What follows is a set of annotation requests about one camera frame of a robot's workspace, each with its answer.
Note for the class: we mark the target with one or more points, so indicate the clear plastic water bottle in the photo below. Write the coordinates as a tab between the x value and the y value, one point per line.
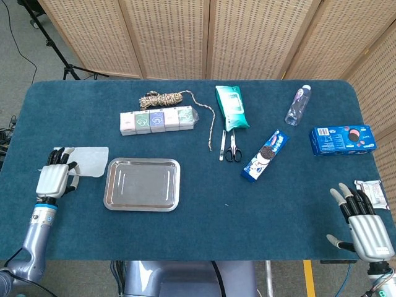
297	106

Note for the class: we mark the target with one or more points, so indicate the long blue cookie box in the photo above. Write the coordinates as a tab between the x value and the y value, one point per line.
266	156

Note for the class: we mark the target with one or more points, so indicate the small white snack wrapper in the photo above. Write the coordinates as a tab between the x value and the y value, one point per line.
376	190

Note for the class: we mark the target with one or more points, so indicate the multipack of tissue packets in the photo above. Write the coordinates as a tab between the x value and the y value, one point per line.
156	120

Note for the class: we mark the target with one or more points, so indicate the blue carpet table cover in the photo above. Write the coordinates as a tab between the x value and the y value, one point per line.
198	229

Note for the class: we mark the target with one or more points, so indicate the white cloth sheet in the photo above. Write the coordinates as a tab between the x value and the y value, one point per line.
89	161

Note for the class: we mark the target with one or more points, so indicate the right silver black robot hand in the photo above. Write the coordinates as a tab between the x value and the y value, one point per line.
371	236

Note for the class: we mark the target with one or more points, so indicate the silver table leg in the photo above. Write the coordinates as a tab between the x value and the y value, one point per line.
269	278

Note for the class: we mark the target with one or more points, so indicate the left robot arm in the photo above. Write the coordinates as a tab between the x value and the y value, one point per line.
37	235

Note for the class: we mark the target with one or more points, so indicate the rectangular metal tray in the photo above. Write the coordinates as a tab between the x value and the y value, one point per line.
142	185

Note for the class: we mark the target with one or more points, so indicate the green wet wipes pack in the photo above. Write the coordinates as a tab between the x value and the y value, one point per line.
232	106

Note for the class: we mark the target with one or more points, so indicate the black tripod stand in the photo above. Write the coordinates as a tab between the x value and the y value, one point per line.
70	68

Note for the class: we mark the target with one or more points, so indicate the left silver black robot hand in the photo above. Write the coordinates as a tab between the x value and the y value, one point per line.
52	181

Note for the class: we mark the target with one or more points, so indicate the grey robot torso base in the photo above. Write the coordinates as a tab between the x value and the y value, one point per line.
185	278

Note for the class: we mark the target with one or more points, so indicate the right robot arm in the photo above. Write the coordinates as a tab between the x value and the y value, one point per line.
382	283

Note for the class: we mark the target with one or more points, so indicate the wide blue cookie box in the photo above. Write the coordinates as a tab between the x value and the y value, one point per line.
340	140

